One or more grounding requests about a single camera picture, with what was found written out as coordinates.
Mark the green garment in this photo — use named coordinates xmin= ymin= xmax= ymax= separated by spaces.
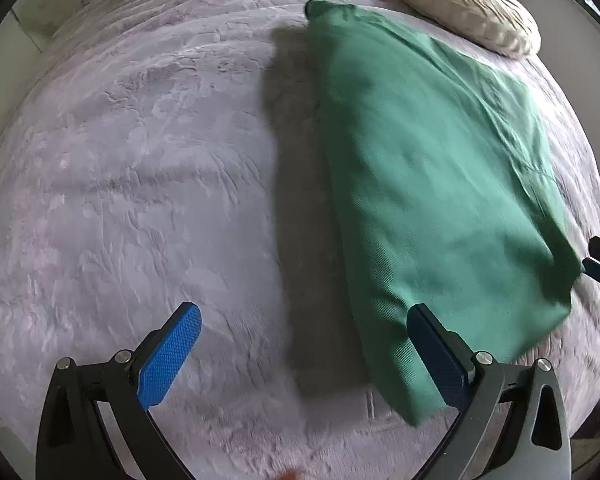
xmin=306 ymin=0 xmax=580 ymax=426

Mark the cream pleated pillow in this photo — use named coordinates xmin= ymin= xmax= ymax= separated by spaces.
xmin=401 ymin=0 xmax=542 ymax=58

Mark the grey embossed plush bedspread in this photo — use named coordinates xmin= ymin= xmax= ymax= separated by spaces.
xmin=0 ymin=0 xmax=600 ymax=479

